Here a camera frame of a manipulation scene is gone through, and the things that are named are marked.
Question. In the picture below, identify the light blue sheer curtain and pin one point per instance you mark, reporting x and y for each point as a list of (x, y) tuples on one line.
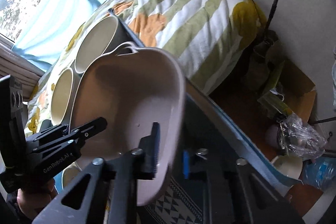
[(50, 29)]

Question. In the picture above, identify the pink plastic basin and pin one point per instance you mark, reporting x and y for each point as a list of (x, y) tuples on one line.
[(132, 88)]

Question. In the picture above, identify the cardboard box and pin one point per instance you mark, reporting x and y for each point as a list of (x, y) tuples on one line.
[(288, 90)]

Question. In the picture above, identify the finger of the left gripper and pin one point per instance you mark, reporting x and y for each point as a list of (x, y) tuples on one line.
[(56, 149), (76, 129)]

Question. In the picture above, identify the blue patterned tablecloth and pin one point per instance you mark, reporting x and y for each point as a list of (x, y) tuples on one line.
[(205, 125)]

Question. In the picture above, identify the floral quilt blanket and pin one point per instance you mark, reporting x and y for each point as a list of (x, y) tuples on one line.
[(207, 37)]

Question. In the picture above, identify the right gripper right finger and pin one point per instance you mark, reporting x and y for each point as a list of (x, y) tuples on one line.
[(234, 192)]

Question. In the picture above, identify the left hand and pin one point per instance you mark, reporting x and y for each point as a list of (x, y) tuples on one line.
[(32, 201)]

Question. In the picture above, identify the small white bowl on floor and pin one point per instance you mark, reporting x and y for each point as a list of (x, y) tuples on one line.
[(290, 166)]

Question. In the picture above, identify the clear plastic bag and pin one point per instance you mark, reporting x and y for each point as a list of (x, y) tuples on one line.
[(297, 138)]

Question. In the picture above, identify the cream ceramic bowl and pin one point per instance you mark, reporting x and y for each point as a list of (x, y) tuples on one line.
[(63, 97), (104, 37)]

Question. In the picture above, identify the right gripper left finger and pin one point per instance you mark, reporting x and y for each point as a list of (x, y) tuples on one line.
[(106, 191)]

